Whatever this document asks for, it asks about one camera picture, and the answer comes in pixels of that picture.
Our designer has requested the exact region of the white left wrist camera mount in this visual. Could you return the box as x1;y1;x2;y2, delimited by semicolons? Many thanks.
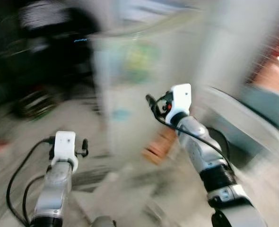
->
52;131;78;172

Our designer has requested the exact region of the white folding chair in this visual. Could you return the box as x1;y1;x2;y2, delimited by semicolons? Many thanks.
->
196;85;279;157

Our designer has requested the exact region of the red brick stack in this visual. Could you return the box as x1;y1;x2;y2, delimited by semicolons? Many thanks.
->
142;130;175;164

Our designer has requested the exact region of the grey robot left leg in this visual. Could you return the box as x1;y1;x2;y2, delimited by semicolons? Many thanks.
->
90;216;116;227

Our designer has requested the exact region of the black office chair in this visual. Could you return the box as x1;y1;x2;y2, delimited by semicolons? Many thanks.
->
7;0;100;90

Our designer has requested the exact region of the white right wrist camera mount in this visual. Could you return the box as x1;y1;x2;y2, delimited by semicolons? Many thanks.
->
166;84;192;124

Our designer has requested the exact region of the silver mini fridge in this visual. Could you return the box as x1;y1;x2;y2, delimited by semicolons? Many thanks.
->
90;14;211;157

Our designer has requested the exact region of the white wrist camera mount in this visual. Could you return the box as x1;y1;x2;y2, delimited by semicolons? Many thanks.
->
52;131;78;172
166;84;192;124

